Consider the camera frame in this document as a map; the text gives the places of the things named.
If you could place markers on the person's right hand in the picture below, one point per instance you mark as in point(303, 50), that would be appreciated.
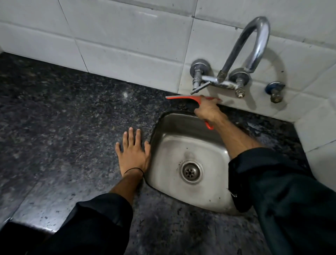
point(210, 110)

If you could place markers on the person's left hand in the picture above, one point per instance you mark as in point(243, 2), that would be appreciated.
point(132, 157)

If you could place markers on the person's left middle finger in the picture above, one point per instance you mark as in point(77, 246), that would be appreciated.
point(131, 136)

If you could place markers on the person's right fingers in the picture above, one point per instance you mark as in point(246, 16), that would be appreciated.
point(208, 100)

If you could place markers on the person's left thumb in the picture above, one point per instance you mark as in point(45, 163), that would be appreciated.
point(147, 148)

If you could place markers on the person's left little finger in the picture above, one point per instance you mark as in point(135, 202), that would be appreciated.
point(118, 148)

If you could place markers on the red squeegee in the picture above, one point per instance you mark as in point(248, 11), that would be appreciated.
point(183, 98)

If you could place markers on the person's right forearm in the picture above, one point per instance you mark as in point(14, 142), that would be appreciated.
point(235, 138)

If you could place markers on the person's left forearm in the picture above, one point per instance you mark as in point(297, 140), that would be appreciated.
point(128, 185)

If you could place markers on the black wrist band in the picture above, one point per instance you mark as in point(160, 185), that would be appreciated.
point(133, 169)

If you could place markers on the stainless steel sink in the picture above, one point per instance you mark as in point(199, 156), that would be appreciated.
point(173, 149)

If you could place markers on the metal sink drain strainer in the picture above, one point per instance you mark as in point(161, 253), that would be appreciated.
point(191, 172)

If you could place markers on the black long-sleeved top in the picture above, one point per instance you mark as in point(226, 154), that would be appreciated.
point(288, 199)

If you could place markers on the metal wall valve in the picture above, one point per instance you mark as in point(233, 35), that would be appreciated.
point(275, 90)

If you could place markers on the chrome wall faucet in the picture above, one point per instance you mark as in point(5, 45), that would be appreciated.
point(258, 39)

